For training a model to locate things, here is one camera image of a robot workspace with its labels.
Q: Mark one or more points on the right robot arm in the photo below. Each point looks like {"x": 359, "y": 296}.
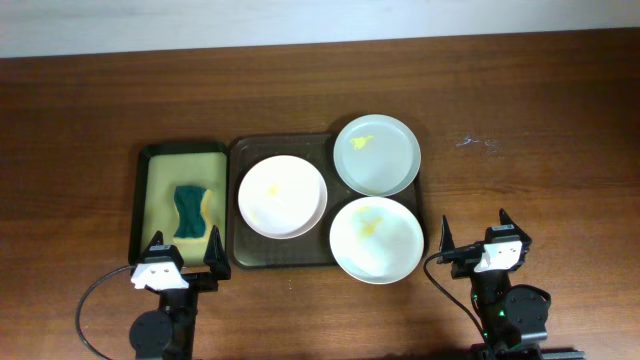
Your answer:
{"x": 511, "y": 318}

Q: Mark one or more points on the green and yellow sponge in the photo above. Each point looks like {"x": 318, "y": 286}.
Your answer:
{"x": 192, "y": 204}

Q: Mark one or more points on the yellow foam pad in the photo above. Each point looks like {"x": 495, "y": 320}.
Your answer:
{"x": 165, "y": 174}

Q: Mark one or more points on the white plate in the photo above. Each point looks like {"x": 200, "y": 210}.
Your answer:
{"x": 282, "y": 197}
{"x": 376, "y": 240}

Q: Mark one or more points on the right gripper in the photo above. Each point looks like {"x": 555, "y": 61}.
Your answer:
{"x": 467, "y": 261}

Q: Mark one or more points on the small black tray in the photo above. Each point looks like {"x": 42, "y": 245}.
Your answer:
{"x": 143, "y": 157}

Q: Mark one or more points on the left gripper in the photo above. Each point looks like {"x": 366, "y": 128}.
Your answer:
{"x": 198, "y": 281}

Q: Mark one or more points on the large dark brown tray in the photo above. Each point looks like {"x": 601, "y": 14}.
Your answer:
{"x": 250, "y": 250}

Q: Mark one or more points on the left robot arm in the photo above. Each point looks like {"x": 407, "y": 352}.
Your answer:
{"x": 168, "y": 332}

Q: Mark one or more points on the pale grey plate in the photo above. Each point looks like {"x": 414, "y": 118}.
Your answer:
{"x": 377, "y": 155}

